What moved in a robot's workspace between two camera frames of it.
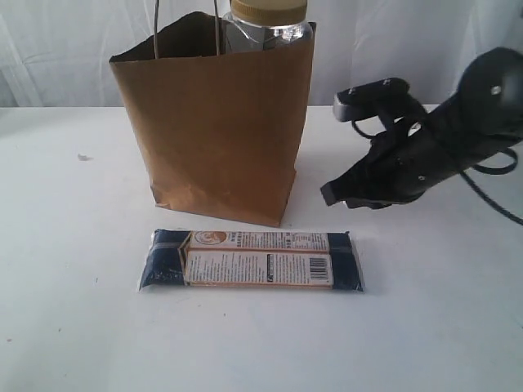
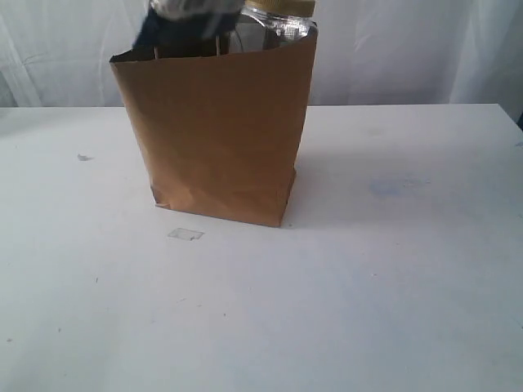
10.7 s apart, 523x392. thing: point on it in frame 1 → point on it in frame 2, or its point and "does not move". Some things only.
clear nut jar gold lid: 255,25 does not move
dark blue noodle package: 252,260 → 195,36
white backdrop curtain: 57,52 does not move
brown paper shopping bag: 221,131 does not move
